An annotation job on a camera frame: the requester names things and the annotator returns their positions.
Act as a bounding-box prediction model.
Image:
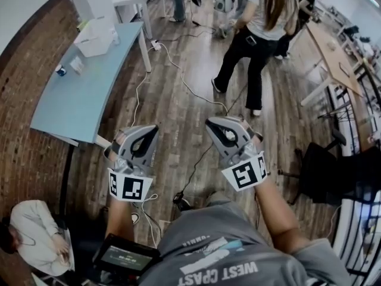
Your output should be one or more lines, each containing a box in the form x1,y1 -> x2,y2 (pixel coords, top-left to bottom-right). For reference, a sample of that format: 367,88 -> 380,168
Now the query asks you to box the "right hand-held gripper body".
221,138 -> 267,192

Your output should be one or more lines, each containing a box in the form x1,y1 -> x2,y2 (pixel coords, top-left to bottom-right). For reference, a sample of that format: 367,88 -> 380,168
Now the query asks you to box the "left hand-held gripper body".
103,144 -> 155,203

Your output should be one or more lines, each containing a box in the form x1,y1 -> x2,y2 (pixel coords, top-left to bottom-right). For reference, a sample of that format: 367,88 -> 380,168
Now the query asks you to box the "white plastic basket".
73,17 -> 117,58

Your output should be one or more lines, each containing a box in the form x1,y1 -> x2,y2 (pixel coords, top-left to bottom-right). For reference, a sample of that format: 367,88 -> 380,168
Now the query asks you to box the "person's right forearm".
254,179 -> 301,254

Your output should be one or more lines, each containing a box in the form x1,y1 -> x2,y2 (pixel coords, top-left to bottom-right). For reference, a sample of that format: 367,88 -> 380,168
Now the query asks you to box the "person's left forearm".
105,197 -> 140,244

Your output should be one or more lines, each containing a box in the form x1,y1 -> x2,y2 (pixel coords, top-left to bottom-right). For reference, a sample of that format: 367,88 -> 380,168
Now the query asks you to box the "small printed packet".
69,55 -> 85,75

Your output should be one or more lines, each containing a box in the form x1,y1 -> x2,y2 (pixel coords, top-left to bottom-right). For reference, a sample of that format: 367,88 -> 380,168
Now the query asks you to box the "person's right hand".
245,123 -> 264,144

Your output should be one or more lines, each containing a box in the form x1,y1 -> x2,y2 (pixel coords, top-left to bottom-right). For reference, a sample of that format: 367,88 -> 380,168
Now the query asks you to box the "light blue table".
29,21 -> 152,148

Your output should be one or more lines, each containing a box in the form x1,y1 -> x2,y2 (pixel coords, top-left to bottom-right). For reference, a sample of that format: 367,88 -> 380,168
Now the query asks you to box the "black monitor screen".
92,233 -> 161,275

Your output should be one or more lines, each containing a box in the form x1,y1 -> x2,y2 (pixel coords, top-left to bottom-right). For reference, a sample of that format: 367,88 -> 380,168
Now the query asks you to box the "black office chair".
294,128 -> 363,205

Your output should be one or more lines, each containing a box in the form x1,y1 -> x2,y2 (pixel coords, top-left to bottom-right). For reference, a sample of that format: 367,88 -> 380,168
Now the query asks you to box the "grey printed t-shirt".
135,200 -> 352,286

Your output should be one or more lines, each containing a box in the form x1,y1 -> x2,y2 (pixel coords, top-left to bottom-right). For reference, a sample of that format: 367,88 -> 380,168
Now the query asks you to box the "wooden table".
300,19 -> 367,107

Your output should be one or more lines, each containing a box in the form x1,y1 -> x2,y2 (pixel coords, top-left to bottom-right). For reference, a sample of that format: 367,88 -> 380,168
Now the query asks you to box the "black cable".
177,145 -> 213,196

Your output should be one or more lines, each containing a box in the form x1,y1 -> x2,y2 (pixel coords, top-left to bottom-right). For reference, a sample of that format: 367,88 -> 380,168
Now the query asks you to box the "white cable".
130,46 -> 155,130
160,42 -> 230,115

